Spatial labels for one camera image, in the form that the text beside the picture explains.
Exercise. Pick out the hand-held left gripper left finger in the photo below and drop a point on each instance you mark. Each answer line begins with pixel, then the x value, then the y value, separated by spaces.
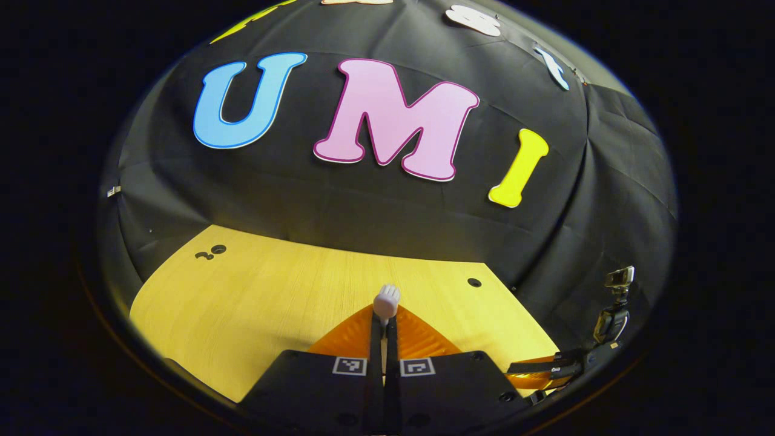
pixel 376 375

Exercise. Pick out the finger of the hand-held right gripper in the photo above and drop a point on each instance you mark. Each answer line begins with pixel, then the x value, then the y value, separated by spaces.
pixel 545 369

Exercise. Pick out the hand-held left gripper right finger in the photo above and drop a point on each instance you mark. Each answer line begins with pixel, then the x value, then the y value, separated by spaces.
pixel 392 381

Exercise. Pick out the pale pink toothbrush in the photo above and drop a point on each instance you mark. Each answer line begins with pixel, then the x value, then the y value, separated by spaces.
pixel 386 301

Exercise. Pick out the wooden desktop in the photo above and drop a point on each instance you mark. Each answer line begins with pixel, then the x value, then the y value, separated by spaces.
pixel 272 303

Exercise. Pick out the black backdrop cloth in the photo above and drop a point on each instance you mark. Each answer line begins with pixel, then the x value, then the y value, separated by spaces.
pixel 575 212

